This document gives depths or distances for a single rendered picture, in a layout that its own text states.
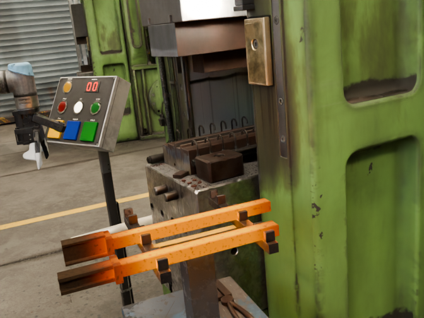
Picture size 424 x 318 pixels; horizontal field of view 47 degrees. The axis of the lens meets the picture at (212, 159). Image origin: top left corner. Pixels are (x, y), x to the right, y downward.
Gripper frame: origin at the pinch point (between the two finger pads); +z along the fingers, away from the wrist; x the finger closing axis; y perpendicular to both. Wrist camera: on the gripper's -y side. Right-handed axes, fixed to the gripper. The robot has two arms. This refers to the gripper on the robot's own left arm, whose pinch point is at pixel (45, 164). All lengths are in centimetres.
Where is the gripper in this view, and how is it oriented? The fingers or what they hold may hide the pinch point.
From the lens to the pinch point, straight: 181.3
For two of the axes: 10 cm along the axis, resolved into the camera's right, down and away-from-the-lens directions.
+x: 1.5, 2.5, -9.6
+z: 0.9, 9.6, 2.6
